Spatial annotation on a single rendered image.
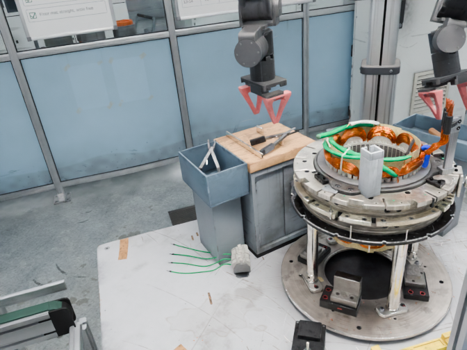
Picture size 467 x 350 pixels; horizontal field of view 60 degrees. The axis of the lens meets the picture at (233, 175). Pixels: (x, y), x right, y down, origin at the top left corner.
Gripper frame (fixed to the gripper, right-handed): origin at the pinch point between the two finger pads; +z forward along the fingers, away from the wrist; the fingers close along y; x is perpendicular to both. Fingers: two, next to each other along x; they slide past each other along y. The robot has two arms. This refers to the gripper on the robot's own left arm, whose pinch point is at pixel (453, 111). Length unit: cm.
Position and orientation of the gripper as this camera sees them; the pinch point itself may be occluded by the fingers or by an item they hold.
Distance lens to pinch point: 113.6
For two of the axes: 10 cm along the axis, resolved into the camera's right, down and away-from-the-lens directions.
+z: 2.6, 9.4, 2.1
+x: -1.7, -1.7, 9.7
